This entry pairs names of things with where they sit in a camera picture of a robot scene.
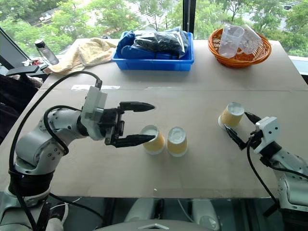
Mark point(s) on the black window frame post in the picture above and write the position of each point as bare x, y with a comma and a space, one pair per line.
188, 16

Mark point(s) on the silver robot torso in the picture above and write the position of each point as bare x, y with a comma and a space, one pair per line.
156, 226

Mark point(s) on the clear plastic measuring jug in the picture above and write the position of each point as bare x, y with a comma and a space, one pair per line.
229, 41

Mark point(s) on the black chair armrest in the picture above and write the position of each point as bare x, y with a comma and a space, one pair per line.
22, 70

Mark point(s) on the pale yellow towel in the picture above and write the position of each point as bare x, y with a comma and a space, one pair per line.
89, 54

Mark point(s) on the clear water bottle black cap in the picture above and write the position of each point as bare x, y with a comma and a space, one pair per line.
48, 53

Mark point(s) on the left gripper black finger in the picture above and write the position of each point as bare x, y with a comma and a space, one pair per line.
137, 106
134, 140

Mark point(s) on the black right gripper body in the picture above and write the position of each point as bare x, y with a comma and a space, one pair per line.
255, 138

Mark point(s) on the clear bag of black parts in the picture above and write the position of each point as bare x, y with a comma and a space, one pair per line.
158, 43

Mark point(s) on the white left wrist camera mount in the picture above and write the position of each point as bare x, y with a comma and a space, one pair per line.
94, 102

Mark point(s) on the yellow paper cup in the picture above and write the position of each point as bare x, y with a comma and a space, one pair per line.
177, 143
155, 144
231, 118

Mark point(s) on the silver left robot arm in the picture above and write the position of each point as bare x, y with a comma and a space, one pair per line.
31, 146

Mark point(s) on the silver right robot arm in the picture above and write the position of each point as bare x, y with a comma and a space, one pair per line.
293, 166

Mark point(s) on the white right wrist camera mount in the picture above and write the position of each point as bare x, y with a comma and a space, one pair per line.
268, 131

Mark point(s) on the blue plastic bin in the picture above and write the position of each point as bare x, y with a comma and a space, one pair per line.
154, 63

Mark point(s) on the orange wicker basket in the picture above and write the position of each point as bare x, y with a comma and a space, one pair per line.
240, 60

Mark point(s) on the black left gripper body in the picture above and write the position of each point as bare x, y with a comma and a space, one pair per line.
111, 124

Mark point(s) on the dark chair seat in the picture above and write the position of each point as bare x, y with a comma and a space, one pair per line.
14, 96

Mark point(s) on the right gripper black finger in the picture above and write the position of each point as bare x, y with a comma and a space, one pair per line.
253, 118
237, 139

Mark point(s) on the white tape strip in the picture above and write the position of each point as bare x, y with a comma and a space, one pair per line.
96, 87

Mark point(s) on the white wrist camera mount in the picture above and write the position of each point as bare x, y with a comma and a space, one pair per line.
94, 102
268, 131

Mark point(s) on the clear plastic container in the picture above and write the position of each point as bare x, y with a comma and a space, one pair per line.
252, 39

